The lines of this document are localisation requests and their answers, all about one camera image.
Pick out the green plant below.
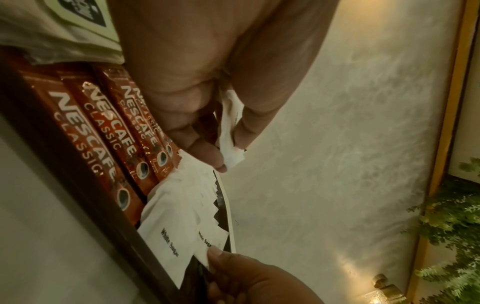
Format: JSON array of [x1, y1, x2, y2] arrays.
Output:
[[402, 157, 480, 304]]

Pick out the person's left hand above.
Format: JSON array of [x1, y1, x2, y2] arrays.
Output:
[[106, 0, 339, 174]]

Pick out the person's right hand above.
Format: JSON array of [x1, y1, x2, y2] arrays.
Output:
[[205, 245, 324, 304]]

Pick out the brown tray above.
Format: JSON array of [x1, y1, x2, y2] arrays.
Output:
[[0, 47, 238, 304]]

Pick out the glass tube wall lamp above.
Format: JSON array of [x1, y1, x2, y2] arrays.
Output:
[[361, 272, 408, 304]]

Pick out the row of red Nescafe sachets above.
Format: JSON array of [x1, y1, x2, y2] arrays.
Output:
[[7, 56, 184, 226]]

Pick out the row of tea bags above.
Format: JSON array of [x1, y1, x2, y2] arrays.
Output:
[[0, 0, 125, 65]]

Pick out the yellow metal bar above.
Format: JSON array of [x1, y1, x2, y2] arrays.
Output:
[[406, 0, 480, 304]]

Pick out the white sugar sachets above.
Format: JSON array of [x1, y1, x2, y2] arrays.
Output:
[[136, 151, 220, 289]]

